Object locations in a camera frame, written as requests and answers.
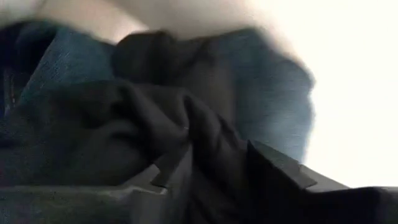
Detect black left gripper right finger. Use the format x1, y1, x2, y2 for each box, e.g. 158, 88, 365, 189
248, 139, 398, 224

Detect dark blue jeans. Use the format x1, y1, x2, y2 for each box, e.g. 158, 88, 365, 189
0, 20, 315, 164

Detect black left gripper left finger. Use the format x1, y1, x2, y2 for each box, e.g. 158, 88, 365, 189
0, 145, 191, 224

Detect black garment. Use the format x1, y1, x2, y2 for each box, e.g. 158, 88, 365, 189
0, 30, 252, 224

